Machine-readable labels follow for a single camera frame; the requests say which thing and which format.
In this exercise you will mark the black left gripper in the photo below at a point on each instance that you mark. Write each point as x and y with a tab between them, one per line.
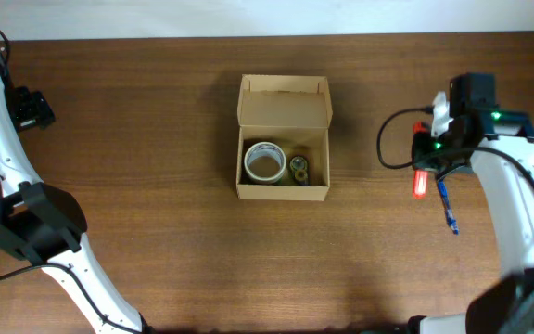
36	109

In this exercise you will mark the white masking tape roll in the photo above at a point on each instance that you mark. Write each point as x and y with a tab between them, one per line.
265	163

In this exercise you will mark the orange utility knife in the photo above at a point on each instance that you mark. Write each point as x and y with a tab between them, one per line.
421	132

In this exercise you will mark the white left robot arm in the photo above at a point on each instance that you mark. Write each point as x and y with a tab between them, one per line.
43	227

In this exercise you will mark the blue ballpoint pen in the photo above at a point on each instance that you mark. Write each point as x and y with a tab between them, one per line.
449	216

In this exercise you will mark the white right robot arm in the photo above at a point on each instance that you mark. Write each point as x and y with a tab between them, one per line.
470	132

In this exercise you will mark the yellow black correction tape dispenser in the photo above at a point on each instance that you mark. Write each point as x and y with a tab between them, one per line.
299	168

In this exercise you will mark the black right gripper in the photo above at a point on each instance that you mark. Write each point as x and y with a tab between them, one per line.
450	167

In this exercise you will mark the cardboard box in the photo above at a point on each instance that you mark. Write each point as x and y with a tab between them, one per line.
295	113

